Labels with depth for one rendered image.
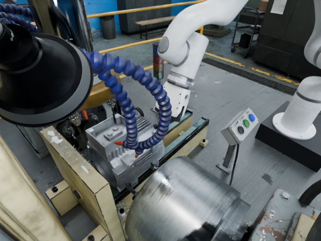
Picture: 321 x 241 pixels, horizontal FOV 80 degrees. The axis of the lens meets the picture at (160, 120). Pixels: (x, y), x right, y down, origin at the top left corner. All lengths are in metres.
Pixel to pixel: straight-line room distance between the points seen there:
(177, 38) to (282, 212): 0.46
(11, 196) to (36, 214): 0.06
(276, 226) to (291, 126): 0.72
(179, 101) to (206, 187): 0.29
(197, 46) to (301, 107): 0.60
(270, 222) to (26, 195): 0.40
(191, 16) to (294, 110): 0.69
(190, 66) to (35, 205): 0.50
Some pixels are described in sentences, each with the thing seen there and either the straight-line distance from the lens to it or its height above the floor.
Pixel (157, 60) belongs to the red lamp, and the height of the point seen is 1.14.
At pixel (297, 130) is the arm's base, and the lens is 1.12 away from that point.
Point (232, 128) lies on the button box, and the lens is 0.73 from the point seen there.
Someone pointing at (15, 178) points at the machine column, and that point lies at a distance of 0.31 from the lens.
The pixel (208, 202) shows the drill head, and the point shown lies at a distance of 0.42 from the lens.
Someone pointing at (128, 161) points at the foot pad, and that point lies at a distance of 0.59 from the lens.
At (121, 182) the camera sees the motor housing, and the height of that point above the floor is 1.02.
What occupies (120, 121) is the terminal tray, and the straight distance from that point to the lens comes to 0.65.
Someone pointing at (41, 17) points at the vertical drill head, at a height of 1.46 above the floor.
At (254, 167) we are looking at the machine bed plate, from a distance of 1.02.
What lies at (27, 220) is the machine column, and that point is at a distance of 0.37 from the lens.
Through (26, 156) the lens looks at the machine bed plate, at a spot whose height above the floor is 0.80.
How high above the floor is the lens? 1.53
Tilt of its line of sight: 38 degrees down
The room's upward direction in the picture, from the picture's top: straight up
